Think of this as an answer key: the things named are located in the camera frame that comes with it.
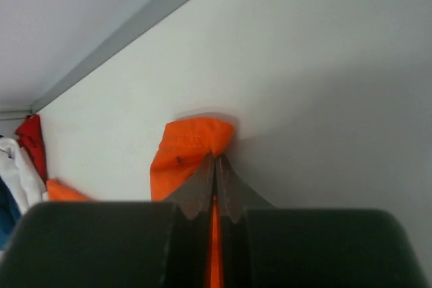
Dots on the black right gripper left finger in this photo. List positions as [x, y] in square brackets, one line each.
[116, 244]

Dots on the folded white t shirt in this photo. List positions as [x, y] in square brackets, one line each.
[20, 176]

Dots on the orange t shirt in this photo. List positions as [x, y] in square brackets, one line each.
[182, 148]

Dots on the folded blue t shirt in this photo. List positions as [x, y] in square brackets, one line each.
[10, 214]

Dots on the folded red t shirt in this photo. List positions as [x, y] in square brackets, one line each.
[30, 137]

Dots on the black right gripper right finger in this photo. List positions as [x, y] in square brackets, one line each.
[264, 246]

